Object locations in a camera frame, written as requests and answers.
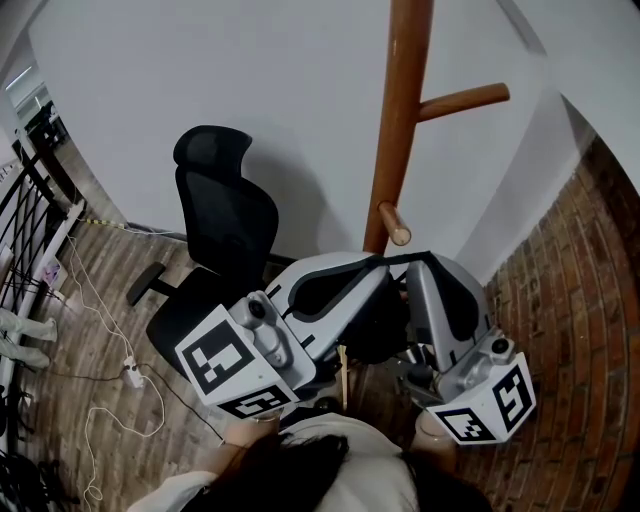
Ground white power strip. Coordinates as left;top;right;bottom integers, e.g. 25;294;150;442
122;355;147;391

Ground dark distant desk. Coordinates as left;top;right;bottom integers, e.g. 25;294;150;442
24;99;69;151

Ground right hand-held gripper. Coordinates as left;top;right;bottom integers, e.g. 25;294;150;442
397;251;539;446

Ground white metal frame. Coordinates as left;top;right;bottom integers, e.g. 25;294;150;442
4;199;86;361

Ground person's right forearm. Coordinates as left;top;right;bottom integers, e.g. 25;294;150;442
412;417;459;472

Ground black folding umbrella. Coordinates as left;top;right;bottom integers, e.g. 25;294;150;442
344;249;437;366

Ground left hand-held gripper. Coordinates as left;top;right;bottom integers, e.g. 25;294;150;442
173;251;392;422

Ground black metal stand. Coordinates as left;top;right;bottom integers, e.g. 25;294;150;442
0;384;84;512

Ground brown wooden coat rack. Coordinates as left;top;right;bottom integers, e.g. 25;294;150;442
335;0;511;411

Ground person's left forearm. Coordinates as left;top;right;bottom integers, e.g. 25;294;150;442
222;412;284;461

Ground person's white top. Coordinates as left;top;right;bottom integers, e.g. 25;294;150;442
127;413;422;512

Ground black mesh office chair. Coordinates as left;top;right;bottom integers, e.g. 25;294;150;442
125;124;299;377

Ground thin white cable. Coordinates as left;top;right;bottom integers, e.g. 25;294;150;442
62;227;136;364

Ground looped white cable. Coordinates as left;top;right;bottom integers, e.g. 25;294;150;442
82;372;167;501

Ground black metal railing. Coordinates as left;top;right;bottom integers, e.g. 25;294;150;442
0;129;87;321

